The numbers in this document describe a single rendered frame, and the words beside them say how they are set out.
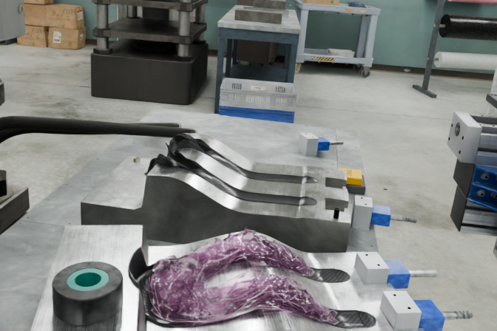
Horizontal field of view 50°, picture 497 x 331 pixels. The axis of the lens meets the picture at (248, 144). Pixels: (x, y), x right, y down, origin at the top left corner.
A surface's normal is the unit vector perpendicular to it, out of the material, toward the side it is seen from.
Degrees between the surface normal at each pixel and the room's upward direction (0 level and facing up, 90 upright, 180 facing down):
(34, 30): 92
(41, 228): 0
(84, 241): 0
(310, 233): 90
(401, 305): 0
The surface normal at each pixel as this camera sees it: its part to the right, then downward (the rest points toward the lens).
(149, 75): -0.06, 0.32
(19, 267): 0.07, -0.94
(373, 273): 0.16, 0.33
